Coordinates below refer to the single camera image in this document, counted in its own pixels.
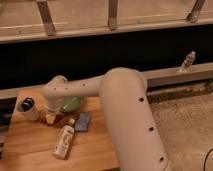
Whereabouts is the metal railing post right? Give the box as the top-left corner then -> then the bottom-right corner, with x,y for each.
186,0 -> 206,23

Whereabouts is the white plastic bottle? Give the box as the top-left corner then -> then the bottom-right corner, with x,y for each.
53,119 -> 75,159

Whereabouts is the white cup with dark items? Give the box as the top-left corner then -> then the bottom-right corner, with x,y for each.
16,97 -> 39,121

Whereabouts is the green bowl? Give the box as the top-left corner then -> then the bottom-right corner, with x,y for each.
60,96 -> 84,113

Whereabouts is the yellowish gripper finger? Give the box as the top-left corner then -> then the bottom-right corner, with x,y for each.
44,114 -> 56,125

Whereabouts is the metal railing post middle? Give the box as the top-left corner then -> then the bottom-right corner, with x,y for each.
108,0 -> 118,30

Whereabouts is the metal railing post left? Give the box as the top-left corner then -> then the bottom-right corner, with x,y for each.
36,0 -> 56,36

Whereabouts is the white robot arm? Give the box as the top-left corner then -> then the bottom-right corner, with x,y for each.
42,68 -> 172,171

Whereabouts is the metal railing post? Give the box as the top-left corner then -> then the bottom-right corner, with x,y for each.
108,0 -> 118,30
186,0 -> 206,23
36,0 -> 56,36

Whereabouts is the clear bottle on ledge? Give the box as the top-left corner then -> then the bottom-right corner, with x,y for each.
179,51 -> 196,73

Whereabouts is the red chili pepper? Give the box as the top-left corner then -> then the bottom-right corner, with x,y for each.
54,113 -> 68,123

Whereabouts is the blue sponge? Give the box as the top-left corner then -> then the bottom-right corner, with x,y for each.
75,113 -> 91,132

